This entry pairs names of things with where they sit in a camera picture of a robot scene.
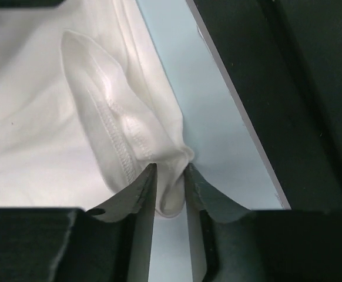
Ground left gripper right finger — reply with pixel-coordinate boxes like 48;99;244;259
184;164;342;281

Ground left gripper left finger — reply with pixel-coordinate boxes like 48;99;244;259
0;164;157;281

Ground white t-shirt with robot print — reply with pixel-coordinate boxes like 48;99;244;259
0;1;194;217

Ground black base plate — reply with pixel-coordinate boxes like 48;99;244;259
189;1;342;210

